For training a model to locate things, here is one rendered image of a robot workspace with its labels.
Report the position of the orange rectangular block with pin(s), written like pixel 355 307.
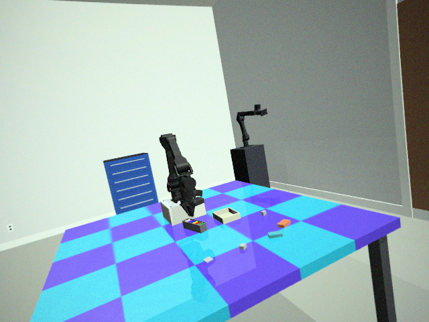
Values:
pixel 283 223

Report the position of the teal flat block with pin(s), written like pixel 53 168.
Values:
pixel 274 234

